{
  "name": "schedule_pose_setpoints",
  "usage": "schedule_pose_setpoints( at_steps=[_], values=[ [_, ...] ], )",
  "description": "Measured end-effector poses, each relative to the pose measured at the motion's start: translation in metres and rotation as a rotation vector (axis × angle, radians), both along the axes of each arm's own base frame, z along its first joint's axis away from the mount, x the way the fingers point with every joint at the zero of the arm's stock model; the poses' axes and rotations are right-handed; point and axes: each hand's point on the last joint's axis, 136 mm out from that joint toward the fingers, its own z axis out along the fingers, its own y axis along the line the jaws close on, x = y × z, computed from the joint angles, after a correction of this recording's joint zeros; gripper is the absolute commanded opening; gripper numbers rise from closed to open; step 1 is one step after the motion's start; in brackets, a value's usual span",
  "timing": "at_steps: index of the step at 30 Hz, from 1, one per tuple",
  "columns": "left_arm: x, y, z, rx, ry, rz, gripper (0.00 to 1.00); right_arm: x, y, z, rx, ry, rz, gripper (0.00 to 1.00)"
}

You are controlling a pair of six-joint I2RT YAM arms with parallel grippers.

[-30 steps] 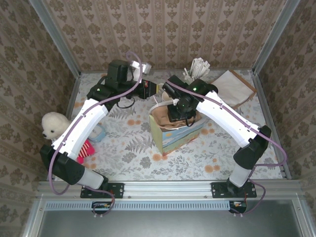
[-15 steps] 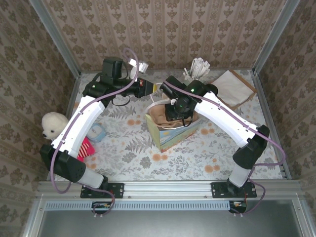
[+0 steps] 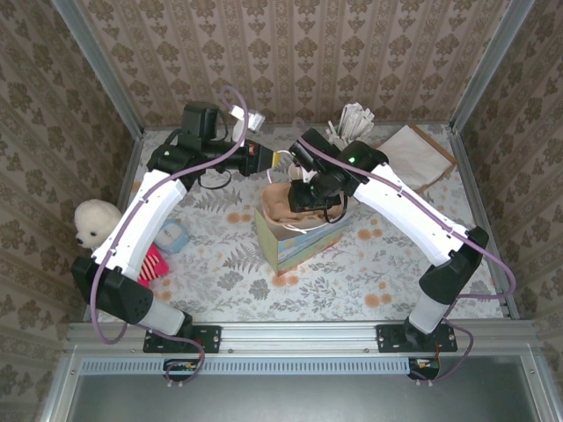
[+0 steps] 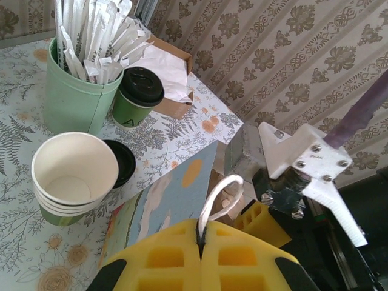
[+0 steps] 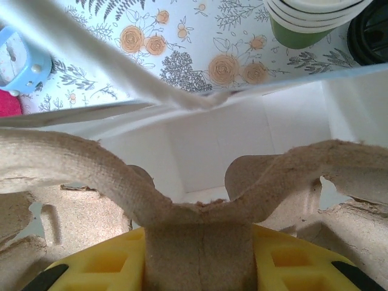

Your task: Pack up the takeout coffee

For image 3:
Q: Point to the landscape print paper gift bag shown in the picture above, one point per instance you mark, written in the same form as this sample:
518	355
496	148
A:
303	250

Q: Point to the stack of white napkins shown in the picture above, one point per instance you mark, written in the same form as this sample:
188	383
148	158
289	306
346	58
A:
418	154

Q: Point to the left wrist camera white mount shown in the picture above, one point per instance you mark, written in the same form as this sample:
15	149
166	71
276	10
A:
255	119

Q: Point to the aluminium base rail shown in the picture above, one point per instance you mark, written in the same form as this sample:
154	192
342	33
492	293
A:
299	338

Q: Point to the white seal plush toy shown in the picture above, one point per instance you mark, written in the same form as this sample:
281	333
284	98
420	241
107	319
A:
94	220

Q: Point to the pink striped sock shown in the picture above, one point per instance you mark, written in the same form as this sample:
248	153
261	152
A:
151	268

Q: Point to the floral tablecloth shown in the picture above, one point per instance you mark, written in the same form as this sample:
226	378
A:
308	299

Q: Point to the grey metal sheet panel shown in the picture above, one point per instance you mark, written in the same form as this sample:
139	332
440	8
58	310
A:
308	400

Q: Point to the aluminium side rail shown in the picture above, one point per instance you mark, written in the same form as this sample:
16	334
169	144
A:
469	176
135	151

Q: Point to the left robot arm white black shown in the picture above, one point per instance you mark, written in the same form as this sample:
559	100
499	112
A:
145	220

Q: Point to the black connector housing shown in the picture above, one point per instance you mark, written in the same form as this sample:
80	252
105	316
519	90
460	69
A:
176	371
424	369

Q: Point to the small blue box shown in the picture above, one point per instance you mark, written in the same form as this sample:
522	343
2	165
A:
173	237

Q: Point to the brown cardboard napkin tray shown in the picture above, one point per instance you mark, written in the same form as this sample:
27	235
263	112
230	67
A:
448	160

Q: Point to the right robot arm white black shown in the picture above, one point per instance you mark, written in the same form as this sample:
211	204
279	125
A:
409	215

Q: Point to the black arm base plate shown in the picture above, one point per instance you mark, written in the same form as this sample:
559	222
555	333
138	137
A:
387	338
211	338

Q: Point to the bundle of paper-wrapped straws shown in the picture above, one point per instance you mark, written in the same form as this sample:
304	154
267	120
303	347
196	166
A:
356	121

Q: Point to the aluminium frame post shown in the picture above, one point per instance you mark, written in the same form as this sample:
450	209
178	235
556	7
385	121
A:
488	66
103	66

